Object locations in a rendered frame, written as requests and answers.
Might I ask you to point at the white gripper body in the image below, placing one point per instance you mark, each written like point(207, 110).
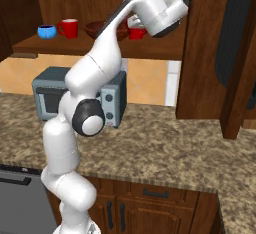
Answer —
point(135, 21)

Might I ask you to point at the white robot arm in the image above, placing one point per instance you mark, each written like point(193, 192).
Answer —
point(90, 74)

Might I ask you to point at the cabinet door with dark glass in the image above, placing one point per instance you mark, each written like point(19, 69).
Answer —
point(238, 54)

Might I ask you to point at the plain brown cabinet door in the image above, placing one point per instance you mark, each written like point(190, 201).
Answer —
point(16, 18)

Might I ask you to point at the narrow brown base cabinet door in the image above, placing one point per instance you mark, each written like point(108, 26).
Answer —
point(101, 211)

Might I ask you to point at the wide brown base cabinet door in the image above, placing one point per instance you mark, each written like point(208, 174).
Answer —
point(156, 218)

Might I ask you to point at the red cup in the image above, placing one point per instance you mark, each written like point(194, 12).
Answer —
point(136, 33)

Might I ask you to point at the brown wooden bowl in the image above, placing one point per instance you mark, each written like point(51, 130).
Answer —
point(93, 29)

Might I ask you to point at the blue cup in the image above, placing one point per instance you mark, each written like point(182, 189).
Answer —
point(46, 32)

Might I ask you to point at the grey microwave oven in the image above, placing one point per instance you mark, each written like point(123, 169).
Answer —
point(50, 94)

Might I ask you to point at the brown drawer front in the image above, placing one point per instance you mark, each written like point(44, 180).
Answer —
point(156, 193)

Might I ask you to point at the grey dishwasher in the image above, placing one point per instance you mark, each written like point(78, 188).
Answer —
point(23, 208)

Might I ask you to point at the brown wooden wall cabinet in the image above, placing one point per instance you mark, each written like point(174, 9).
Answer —
point(200, 61)

